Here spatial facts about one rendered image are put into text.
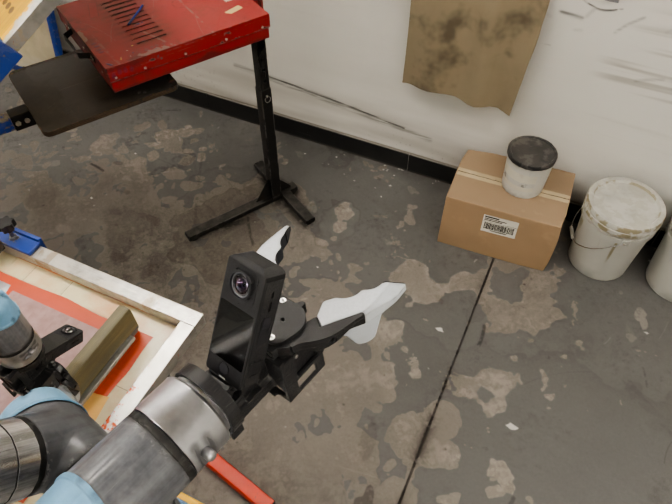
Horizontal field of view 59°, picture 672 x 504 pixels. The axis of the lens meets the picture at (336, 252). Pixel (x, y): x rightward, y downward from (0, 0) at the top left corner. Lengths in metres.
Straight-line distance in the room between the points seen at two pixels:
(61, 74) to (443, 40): 1.46
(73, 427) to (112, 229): 2.45
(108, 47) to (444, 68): 1.36
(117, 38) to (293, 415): 1.45
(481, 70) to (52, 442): 2.28
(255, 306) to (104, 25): 1.81
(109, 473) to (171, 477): 0.05
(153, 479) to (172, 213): 2.60
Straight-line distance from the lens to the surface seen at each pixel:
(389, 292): 0.56
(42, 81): 2.32
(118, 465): 0.50
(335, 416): 2.34
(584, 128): 2.79
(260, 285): 0.48
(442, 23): 2.60
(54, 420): 0.64
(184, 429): 0.50
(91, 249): 3.01
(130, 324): 1.41
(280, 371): 0.54
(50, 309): 1.58
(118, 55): 2.05
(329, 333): 0.53
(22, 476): 0.61
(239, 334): 0.50
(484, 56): 2.60
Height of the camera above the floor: 2.14
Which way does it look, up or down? 50 degrees down
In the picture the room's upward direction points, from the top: straight up
